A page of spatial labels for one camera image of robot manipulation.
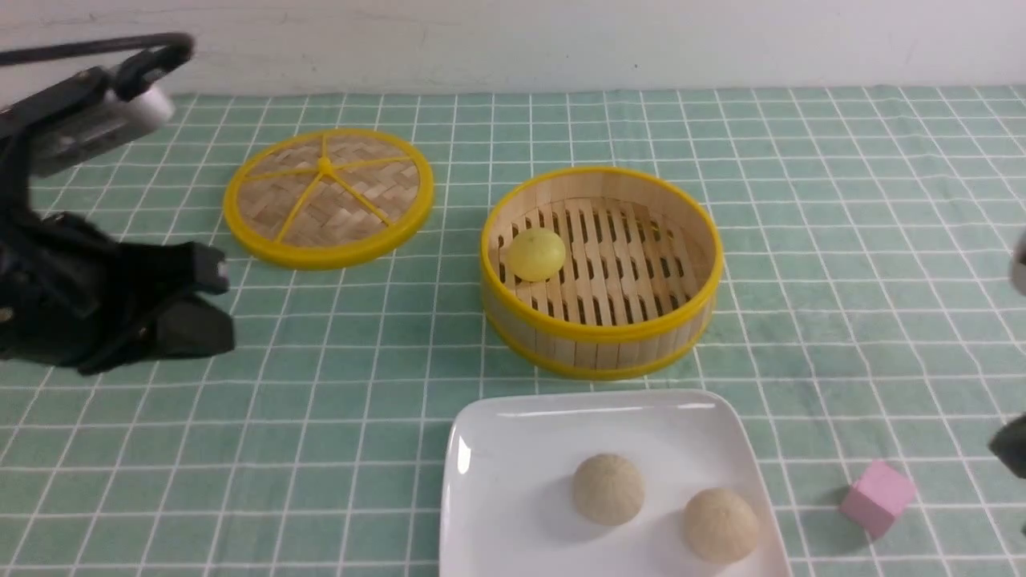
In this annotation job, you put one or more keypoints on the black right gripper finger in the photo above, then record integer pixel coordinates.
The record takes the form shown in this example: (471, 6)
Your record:
(1008, 445)

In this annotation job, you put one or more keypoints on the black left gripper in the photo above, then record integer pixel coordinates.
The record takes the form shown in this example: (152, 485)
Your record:
(61, 275)

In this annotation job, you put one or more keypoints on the white steamed bun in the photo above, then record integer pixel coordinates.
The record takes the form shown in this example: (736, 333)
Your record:
(720, 526)

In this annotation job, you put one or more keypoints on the yellow steamed bun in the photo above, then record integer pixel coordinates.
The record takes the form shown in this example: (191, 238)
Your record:
(536, 255)

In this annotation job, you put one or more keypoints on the white square plate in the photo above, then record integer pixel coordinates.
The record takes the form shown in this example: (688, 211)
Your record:
(506, 498)

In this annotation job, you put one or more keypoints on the beige steamed bun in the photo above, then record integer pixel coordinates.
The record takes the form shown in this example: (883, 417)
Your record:
(608, 489)

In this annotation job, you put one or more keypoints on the pink cube block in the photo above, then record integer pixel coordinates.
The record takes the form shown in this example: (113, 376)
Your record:
(878, 498)

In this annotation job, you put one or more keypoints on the yellow bamboo steamer lid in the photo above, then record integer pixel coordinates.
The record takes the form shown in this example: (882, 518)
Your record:
(330, 199)

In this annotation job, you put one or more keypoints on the green checkered tablecloth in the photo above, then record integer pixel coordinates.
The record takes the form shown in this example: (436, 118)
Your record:
(865, 314)

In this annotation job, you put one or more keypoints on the yellow bamboo steamer basket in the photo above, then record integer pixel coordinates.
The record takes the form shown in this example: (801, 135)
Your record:
(636, 290)

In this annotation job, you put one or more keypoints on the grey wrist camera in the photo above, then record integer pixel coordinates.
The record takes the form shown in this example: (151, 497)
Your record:
(97, 130)

